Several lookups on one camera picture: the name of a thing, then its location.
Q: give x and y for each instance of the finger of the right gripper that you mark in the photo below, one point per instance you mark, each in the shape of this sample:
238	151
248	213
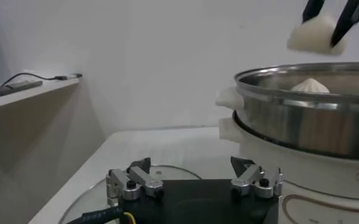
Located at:
313	10
351	18

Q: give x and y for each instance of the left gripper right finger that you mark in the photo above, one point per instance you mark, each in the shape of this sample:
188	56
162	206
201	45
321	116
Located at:
252	179

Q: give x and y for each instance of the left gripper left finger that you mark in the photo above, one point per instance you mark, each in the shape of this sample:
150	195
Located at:
136	181

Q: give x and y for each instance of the white steamed baozi bun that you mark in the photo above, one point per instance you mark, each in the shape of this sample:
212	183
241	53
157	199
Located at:
313	38
310	86

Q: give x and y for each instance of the round glass pot lid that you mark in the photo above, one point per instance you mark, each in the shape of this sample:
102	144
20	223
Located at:
170	174

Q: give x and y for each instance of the stainless steel steamer basket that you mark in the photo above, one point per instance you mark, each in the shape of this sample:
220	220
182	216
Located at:
304	128

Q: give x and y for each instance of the white electric cooking pot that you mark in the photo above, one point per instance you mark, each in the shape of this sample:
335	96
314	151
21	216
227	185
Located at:
319	182

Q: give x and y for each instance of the white side desk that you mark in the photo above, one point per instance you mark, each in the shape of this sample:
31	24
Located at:
30	94

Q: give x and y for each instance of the black smartphone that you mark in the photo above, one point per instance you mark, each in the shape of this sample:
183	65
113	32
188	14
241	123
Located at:
23	85

